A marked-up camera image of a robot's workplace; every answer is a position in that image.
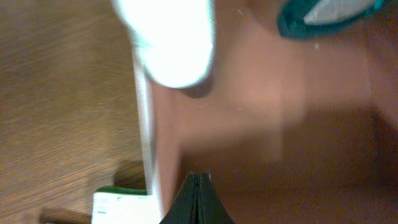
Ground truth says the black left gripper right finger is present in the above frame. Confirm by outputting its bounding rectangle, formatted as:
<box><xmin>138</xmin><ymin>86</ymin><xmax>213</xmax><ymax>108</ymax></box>
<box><xmin>195</xmin><ymin>173</ymin><xmax>234</xmax><ymax>224</ymax></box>

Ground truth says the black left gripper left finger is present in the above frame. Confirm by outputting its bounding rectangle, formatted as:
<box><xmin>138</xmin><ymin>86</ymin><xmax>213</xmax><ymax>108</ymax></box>
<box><xmin>160</xmin><ymin>173</ymin><xmax>197</xmax><ymax>224</ymax></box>

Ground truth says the green white soap packet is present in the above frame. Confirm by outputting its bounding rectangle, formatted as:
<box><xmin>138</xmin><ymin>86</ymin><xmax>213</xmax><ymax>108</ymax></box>
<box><xmin>91</xmin><ymin>185</ymin><xmax>162</xmax><ymax>224</ymax></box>

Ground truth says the pink cardboard box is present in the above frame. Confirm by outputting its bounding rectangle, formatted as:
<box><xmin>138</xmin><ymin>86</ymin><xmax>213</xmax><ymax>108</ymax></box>
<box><xmin>152</xmin><ymin>1</ymin><xmax>397</xmax><ymax>223</ymax></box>

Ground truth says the purple foaming soap pump bottle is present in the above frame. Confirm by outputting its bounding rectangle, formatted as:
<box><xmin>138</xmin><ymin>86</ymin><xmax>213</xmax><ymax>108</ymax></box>
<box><xmin>112</xmin><ymin>0</ymin><xmax>216</xmax><ymax>98</ymax></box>

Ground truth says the teal mouthwash bottle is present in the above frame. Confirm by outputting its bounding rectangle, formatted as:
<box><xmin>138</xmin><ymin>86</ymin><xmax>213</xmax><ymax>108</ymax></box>
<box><xmin>277</xmin><ymin>0</ymin><xmax>386</xmax><ymax>40</ymax></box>

